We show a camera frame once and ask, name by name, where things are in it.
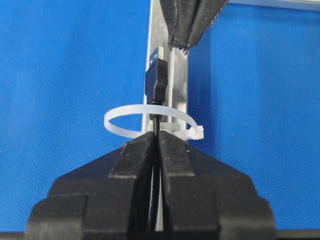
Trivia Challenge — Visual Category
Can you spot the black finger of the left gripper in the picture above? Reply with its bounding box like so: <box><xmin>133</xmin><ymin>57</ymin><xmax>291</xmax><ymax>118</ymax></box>
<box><xmin>186</xmin><ymin>0</ymin><xmax>228</xmax><ymax>51</ymax></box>
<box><xmin>160</xmin><ymin>0</ymin><xmax>200</xmax><ymax>49</ymax></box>

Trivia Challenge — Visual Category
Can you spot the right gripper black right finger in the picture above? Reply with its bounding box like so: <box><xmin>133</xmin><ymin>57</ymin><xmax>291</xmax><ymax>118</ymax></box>
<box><xmin>158</xmin><ymin>131</ymin><xmax>276</xmax><ymax>240</ymax></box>

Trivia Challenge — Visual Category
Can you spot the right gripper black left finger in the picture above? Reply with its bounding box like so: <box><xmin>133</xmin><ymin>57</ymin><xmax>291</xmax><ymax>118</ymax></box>
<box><xmin>24</xmin><ymin>131</ymin><xmax>155</xmax><ymax>240</ymax></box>

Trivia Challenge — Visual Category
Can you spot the black USB cable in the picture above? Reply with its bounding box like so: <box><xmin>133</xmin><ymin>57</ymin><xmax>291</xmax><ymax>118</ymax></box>
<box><xmin>144</xmin><ymin>45</ymin><xmax>169</xmax><ymax>233</ymax></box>

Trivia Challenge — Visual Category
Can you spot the white zip tie loop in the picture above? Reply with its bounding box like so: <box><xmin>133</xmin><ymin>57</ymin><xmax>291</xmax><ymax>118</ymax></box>
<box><xmin>104</xmin><ymin>104</ymin><xmax>204</xmax><ymax>140</ymax></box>

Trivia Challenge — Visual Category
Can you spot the blue table cloth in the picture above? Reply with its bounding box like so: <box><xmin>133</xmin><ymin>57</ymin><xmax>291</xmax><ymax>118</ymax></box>
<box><xmin>0</xmin><ymin>0</ymin><xmax>320</xmax><ymax>232</ymax></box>

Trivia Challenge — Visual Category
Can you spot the square aluminium extrusion frame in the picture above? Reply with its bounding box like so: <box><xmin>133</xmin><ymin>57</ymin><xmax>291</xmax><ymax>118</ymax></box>
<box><xmin>147</xmin><ymin>0</ymin><xmax>320</xmax><ymax>132</ymax></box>

